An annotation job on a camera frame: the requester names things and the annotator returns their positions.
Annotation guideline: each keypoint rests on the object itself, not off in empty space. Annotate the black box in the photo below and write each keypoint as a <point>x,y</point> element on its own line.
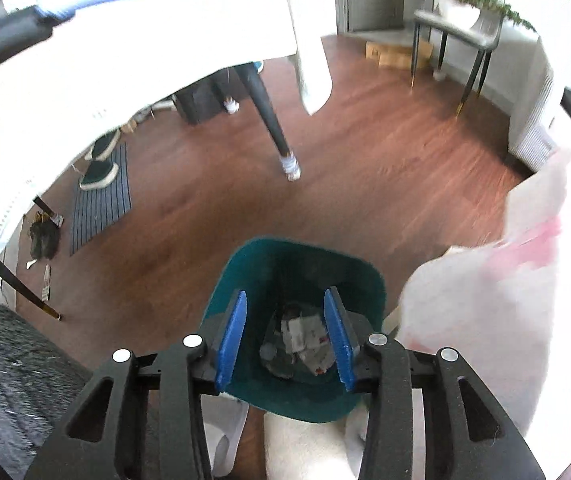
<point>205,102</point>

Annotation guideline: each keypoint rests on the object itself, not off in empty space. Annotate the dark cloth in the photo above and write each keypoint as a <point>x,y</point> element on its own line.
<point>44,240</point>

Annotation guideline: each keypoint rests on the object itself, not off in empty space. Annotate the cardboard box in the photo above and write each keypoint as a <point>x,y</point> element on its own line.
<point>395,55</point>

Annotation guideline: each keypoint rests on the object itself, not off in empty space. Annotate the grey dining chair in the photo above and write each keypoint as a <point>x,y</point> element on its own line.
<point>465,35</point>

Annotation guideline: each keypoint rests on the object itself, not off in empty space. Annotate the black chair leg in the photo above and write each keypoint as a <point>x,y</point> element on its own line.
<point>25,290</point>
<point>48,210</point>

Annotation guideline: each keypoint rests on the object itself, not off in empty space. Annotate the striped floor mat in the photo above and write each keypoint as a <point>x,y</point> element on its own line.
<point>100,205</point>

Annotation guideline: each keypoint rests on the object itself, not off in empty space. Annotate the teal trash bin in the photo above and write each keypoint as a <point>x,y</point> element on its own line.
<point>265,270</point>

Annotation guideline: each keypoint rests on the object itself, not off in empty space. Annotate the black table leg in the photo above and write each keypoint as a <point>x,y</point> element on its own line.
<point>270,115</point>

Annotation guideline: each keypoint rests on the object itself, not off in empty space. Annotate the pink print tablecloth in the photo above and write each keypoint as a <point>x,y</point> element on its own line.
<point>490,310</point>

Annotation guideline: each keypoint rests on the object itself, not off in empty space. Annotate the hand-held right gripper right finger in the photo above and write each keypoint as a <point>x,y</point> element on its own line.
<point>340,340</point>

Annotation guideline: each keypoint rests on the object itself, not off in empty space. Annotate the blue shoe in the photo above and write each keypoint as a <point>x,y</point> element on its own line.
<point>258,66</point>

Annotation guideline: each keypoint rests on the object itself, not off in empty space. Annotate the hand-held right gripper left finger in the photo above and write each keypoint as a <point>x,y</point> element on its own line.
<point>230,340</point>

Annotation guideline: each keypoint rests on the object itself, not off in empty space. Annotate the grey armchair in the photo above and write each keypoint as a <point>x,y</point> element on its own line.
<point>535,110</point>

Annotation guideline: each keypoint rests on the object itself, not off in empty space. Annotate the potted green plant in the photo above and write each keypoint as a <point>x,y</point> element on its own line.
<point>485,0</point>

